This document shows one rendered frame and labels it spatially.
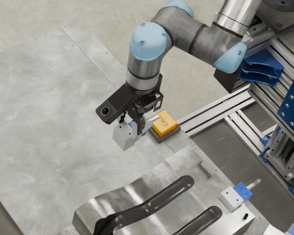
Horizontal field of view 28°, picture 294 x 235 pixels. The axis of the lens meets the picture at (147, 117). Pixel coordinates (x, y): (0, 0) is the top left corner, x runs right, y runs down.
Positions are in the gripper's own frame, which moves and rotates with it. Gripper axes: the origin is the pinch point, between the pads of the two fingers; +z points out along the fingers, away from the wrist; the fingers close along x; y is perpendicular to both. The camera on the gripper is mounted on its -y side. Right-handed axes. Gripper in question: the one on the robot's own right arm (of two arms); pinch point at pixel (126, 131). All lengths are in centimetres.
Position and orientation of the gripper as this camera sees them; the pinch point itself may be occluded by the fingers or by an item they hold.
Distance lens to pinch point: 151.0
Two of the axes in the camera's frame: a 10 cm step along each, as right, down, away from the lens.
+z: -1.2, 5.8, 8.1
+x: -6.2, -6.8, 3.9
